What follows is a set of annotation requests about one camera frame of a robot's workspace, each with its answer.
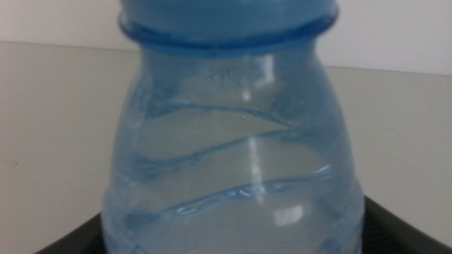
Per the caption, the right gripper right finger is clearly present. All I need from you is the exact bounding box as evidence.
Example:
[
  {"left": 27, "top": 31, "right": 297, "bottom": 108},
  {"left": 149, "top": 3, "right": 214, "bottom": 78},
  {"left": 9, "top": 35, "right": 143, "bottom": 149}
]
[{"left": 360, "top": 195, "right": 452, "bottom": 254}]

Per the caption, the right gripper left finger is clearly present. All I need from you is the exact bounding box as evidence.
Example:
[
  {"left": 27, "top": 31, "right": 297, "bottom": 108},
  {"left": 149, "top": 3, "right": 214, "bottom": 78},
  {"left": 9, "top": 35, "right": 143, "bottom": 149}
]
[{"left": 35, "top": 212, "right": 107, "bottom": 254}]

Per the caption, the clear water bottle blue cap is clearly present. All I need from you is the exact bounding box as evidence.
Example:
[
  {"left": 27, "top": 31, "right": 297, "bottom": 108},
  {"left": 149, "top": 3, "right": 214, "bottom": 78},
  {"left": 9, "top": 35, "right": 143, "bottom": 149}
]
[{"left": 101, "top": 0, "right": 365, "bottom": 254}]

